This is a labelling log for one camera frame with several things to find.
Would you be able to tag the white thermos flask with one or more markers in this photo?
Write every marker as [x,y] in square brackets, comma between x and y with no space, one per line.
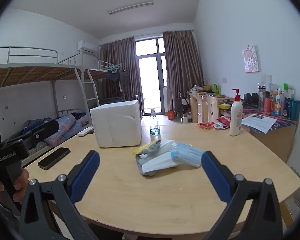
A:
[185,118]

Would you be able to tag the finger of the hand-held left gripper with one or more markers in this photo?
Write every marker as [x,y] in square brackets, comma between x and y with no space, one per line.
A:
[40,132]

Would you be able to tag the wooden side desk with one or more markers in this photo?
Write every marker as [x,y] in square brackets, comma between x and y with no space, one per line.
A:
[275,142]

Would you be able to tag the patterned tablecloth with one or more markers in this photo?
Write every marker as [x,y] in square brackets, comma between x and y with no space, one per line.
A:
[277,120]

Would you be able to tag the grey sock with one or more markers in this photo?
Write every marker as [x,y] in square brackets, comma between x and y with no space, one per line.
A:
[151,150]

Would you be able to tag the white air conditioner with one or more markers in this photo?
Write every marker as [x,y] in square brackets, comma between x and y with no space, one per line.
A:
[86,46]

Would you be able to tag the brown curtain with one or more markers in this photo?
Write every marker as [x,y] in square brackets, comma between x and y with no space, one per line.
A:
[117,55]
[182,62]

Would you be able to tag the orange floor container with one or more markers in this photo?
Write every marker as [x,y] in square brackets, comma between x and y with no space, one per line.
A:
[171,115]

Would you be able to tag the black headphones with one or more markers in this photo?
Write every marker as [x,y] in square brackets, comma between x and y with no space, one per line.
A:
[251,98]

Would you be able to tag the blue plaid blanket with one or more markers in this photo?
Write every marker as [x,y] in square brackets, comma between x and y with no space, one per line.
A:
[65,127]

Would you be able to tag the printed paper sheet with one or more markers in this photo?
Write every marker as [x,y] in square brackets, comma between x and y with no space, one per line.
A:
[258,123]

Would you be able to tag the dark hanging clothes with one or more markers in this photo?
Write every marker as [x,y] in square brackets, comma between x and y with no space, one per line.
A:
[116,77]

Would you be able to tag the white foam box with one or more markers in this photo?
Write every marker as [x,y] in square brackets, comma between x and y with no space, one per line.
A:
[117,125]

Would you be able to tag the grey metal bunk bed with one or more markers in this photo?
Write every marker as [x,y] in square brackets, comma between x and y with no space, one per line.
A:
[102,69]
[40,66]

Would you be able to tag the yellow box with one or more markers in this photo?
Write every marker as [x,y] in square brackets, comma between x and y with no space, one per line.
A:
[207,88]

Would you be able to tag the row of toiletry bottles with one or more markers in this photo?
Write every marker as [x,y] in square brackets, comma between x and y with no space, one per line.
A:
[285,105]

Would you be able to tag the grey bunk bed ladder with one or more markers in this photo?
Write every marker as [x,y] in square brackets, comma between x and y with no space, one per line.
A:
[96,97]

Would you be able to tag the yellow foam net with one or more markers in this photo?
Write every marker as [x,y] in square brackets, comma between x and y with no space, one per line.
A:
[140,150]

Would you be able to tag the white lotion pump bottle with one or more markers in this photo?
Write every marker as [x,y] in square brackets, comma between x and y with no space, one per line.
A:
[235,120]

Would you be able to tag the clear plastic pastel packet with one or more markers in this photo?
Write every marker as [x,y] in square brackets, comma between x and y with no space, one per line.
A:
[168,145]

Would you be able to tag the green bag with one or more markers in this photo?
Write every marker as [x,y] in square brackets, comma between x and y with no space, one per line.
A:
[216,89]

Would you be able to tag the clear spray bottle blue liquid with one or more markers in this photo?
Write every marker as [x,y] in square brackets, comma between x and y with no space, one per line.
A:
[154,127]

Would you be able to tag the pink cartoon wall picture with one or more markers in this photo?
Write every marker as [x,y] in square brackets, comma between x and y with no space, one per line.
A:
[251,59]

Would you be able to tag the pale blue face mask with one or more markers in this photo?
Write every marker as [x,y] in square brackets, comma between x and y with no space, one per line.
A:
[157,162]

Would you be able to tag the smiley face paper roll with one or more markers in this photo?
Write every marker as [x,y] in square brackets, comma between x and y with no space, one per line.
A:
[212,108]

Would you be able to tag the yellow bag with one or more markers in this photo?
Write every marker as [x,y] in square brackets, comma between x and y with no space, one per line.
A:
[224,106]

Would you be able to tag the white snack packet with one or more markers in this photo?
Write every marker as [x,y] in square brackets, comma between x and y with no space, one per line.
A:
[220,126]

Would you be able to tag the orange red snack packet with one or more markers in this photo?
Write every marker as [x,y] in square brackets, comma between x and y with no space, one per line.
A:
[205,125]

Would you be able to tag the person's left hand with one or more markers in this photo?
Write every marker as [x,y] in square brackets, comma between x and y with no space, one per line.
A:
[22,183]

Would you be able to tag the white remote control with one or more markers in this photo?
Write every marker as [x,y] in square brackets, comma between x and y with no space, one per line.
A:
[85,131]

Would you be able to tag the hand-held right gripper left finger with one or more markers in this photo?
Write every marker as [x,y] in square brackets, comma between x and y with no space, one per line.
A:
[86,172]

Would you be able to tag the black smartphone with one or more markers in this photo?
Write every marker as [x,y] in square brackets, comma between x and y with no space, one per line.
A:
[53,158]

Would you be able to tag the wooden desk with drawers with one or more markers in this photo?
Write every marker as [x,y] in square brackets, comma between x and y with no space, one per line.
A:
[197,105]

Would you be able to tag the glass balcony door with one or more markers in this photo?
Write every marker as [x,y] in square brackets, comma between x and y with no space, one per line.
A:
[151,80]

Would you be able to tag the black desk chair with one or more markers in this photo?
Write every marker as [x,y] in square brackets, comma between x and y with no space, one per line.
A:
[182,105]

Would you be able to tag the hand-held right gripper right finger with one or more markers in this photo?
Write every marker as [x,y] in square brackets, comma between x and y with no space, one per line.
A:
[215,175]

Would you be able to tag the ceiling tube lamp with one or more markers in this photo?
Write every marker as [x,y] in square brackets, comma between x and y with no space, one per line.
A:
[131,7]

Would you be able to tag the white wall socket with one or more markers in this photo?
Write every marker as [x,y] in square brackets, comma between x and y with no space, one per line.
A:
[267,78]

